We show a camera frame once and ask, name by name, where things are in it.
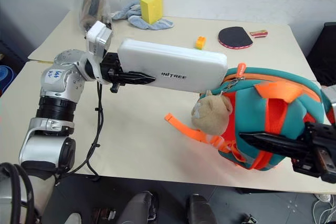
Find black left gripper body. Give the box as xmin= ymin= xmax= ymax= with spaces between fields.
xmin=99 ymin=52 xmax=126 ymax=94

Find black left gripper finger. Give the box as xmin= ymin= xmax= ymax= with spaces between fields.
xmin=112 ymin=71 xmax=157 ymax=86

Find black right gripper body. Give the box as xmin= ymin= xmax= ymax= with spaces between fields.
xmin=291 ymin=122 xmax=336 ymax=184

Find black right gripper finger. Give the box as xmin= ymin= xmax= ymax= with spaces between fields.
xmin=239 ymin=132 xmax=310 ymax=158

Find white rectangular box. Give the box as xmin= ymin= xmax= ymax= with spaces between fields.
xmin=117 ymin=38 xmax=228 ymax=94

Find orange and teal backpack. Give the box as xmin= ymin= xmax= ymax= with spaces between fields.
xmin=164 ymin=62 xmax=327 ymax=171

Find black box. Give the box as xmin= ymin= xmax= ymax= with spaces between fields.
xmin=305 ymin=22 xmax=336 ymax=87

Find light blue towel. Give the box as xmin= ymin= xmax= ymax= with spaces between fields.
xmin=110 ymin=0 xmax=175 ymax=31

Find clear plastic bag with items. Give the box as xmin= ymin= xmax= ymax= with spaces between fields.
xmin=78 ymin=0 xmax=114 ymax=33

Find yellow sponge block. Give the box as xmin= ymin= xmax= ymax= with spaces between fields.
xmin=139 ymin=0 xmax=163 ymax=24

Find small yellow orange block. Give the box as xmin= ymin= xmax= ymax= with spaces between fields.
xmin=194 ymin=36 xmax=207 ymax=51

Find blue rolled mat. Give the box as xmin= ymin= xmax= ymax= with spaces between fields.
xmin=0 ymin=65 xmax=18 ymax=97

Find black table tennis paddle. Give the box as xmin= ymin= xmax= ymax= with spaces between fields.
xmin=217 ymin=26 xmax=269 ymax=50

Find dark rounded shape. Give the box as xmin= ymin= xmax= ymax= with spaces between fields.
xmin=121 ymin=190 xmax=159 ymax=224

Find silver robot torso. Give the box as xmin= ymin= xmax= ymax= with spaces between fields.
xmin=0 ymin=166 xmax=57 ymax=224

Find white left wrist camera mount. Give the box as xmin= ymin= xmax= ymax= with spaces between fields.
xmin=86 ymin=20 xmax=113 ymax=57

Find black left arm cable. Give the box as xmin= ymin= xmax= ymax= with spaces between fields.
xmin=56 ymin=80 xmax=104 ymax=180

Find white cables on floor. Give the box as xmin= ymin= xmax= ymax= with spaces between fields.
xmin=311 ymin=191 xmax=336 ymax=224

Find beige plush toy keychain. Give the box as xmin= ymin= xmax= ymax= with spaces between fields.
xmin=191 ymin=90 xmax=234 ymax=134

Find thick black cable bundle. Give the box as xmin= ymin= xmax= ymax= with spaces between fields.
xmin=0 ymin=162 xmax=36 ymax=224

